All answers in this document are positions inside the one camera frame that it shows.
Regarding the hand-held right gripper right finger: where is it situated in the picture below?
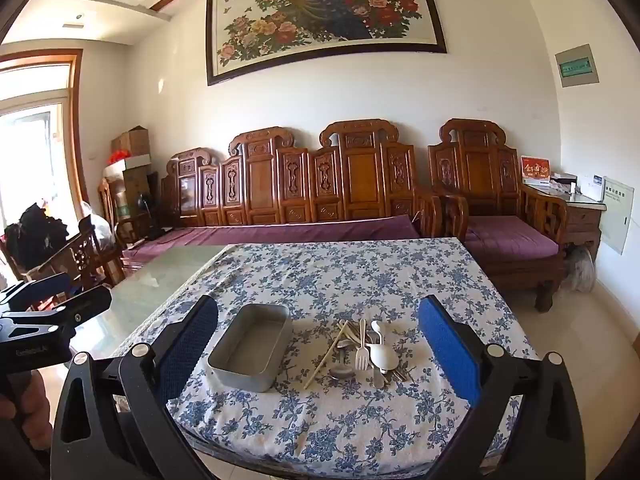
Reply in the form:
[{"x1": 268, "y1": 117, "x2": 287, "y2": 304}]
[{"x1": 417, "y1": 294, "x2": 586, "y2": 480}]

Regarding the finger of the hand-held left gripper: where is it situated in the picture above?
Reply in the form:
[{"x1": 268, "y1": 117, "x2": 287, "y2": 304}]
[
  {"x1": 0, "y1": 272, "x2": 85, "y2": 313},
  {"x1": 47, "y1": 285, "x2": 113, "y2": 341}
]

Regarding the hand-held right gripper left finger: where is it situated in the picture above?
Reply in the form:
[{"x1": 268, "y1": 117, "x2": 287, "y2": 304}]
[{"x1": 50, "y1": 294, "x2": 221, "y2": 480}]

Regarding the rectangular metal tray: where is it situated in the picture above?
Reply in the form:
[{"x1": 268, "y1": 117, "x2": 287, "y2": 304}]
[{"x1": 206, "y1": 303, "x2": 293, "y2": 393}]

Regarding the white soup spoon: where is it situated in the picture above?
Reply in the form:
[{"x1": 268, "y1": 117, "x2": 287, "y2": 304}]
[{"x1": 370, "y1": 320, "x2": 396, "y2": 346}]

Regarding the large white plastic spoon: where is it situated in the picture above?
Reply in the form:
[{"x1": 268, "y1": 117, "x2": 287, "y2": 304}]
[{"x1": 369, "y1": 345, "x2": 401, "y2": 373}]

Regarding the white plastic fork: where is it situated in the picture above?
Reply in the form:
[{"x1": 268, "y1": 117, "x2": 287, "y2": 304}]
[{"x1": 355, "y1": 318, "x2": 370, "y2": 372}]

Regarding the beige chopstick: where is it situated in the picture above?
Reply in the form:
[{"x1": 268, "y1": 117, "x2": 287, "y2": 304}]
[
  {"x1": 325, "y1": 321, "x2": 353, "y2": 356},
  {"x1": 302, "y1": 321, "x2": 351, "y2": 391}
]

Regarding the person's left hand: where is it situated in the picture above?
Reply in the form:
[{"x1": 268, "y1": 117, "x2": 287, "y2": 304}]
[{"x1": 0, "y1": 367, "x2": 53, "y2": 453}]

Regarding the wooden dining chair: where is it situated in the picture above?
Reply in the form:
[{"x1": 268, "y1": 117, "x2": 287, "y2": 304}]
[
  {"x1": 30, "y1": 215, "x2": 126, "y2": 291},
  {"x1": 97, "y1": 177, "x2": 133, "y2": 248}
]

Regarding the black bag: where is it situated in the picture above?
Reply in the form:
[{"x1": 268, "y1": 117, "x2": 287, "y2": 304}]
[{"x1": 2, "y1": 202, "x2": 68, "y2": 271}]

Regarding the clear plastic bag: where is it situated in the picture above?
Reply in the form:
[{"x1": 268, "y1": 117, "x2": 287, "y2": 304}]
[{"x1": 80, "y1": 200, "x2": 116, "y2": 251}]

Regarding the black desk lamp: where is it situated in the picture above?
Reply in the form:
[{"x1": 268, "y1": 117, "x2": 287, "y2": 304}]
[{"x1": 137, "y1": 192, "x2": 166, "y2": 238}]

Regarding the purple armchair cushion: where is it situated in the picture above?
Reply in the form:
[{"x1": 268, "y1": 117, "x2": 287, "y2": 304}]
[{"x1": 465, "y1": 215, "x2": 560, "y2": 263}]

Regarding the large cardboard box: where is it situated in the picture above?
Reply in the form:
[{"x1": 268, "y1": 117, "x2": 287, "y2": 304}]
[{"x1": 120, "y1": 165, "x2": 152, "y2": 211}]

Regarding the purple sofa cushion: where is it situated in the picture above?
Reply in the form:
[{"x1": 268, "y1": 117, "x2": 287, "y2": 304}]
[{"x1": 122, "y1": 214, "x2": 421, "y2": 266}]

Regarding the blue floral tablecloth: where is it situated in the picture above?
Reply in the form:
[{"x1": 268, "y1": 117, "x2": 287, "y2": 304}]
[{"x1": 107, "y1": 237, "x2": 541, "y2": 466}]

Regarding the white flat box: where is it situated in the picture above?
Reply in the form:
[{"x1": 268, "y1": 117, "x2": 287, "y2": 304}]
[{"x1": 103, "y1": 154, "x2": 151, "y2": 178}]

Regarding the grey fluffy duster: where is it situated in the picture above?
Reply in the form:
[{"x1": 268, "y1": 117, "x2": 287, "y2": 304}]
[{"x1": 564, "y1": 245, "x2": 596, "y2": 293}]

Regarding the small cardboard box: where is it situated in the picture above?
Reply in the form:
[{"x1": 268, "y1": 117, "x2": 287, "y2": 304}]
[{"x1": 111, "y1": 126, "x2": 151, "y2": 158}]

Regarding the carved wooden armchair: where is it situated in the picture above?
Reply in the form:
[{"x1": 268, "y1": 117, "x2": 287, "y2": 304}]
[{"x1": 427, "y1": 119, "x2": 568, "y2": 313}]

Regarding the long carved wooden sofa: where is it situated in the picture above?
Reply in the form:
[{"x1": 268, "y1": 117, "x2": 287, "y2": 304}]
[{"x1": 120, "y1": 119, "x2": 443, "y2": 273}]

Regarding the wooden side table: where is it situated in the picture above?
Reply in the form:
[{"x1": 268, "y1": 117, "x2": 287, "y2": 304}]
[{"x1": 522, "y1": 182, "x2": 607, "y2": 263}]

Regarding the red desk calendar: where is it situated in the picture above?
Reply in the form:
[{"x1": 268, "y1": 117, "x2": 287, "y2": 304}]
[{"x1": 520, "y1": 156, "x2": 552, "y2": 186}]

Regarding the white desk telephone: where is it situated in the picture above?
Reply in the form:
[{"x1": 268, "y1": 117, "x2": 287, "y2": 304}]
[{"x1": 575, "y1": 174, "x2": 606, "y2": 202}]

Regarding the framed peacock flower painting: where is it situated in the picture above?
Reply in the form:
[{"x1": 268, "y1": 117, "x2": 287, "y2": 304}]
[{"x1": 205, "y1": 0, "x2": 448, "y2": 87}]

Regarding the wooden door frame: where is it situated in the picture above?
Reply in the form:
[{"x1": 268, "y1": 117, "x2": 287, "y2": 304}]
[{"x1": 0, "y1": 49, "x2": 98, "y2": 241}]

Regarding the white wall distribution box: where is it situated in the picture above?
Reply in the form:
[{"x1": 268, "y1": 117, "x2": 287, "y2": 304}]
[{"x1": 600, "y1": 176, "x2": 635, "y2": 256}]

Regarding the grey wall panel green strip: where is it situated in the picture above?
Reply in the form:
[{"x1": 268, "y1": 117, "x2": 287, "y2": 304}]
[{"x1": 554, "y1": 44, "x2": 600, "y2": 89}]

